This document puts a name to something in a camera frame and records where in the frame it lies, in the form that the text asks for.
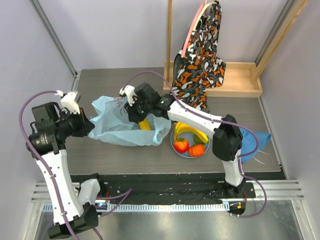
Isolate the yellow fake mango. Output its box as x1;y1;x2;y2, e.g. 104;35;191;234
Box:
138;118;151;131

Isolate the light blue plastic bag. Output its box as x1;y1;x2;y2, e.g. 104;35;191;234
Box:
88;96;172;147

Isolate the red fake tomato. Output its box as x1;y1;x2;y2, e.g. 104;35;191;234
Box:
173;137;189;154

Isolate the yellow fake banana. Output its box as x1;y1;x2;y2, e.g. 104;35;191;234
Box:
189;126;209;144
173;122;190;140

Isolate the orange fake pumpkin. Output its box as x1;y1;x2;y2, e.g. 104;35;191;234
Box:
188;144;206;158

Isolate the green fake lime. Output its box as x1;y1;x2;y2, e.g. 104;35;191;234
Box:
193;134;206;145

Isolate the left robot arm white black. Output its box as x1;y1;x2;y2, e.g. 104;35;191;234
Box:
28;102;107;240

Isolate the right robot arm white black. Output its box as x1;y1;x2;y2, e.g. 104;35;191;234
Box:
119;83;246;198

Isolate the camouflage patterned fabric bag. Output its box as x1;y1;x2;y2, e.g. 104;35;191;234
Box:
172;0;227;113

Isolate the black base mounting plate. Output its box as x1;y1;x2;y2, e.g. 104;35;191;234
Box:
72;172;287;201

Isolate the blue cloth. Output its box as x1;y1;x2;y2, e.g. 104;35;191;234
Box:
240;128;272;163

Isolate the pink cream hanger hoop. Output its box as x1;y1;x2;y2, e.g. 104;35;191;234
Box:
181;0;217;58

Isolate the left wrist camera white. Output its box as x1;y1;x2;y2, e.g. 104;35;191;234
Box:
55;90;81;114

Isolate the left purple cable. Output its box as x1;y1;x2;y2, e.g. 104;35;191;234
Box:
19;90;133;240

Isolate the purple cable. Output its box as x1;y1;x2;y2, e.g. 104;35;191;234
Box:
19;90;133;240
123;71;268;218

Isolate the wooden rack frame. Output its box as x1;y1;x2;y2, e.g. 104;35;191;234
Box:
162;0;310;98

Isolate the white slotted cable duct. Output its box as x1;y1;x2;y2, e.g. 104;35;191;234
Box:
42;202;230;213

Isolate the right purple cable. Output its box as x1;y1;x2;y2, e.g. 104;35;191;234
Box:
123;71;268;218

